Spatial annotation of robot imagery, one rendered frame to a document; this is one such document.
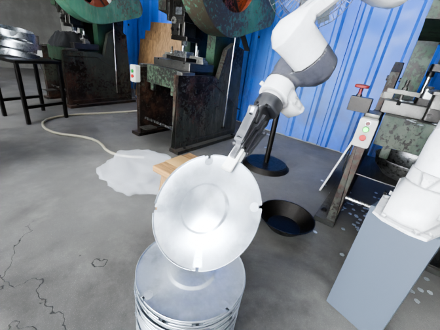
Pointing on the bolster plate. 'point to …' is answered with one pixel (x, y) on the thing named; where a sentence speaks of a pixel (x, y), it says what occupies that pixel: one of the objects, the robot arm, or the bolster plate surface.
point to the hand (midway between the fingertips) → (233, 160)
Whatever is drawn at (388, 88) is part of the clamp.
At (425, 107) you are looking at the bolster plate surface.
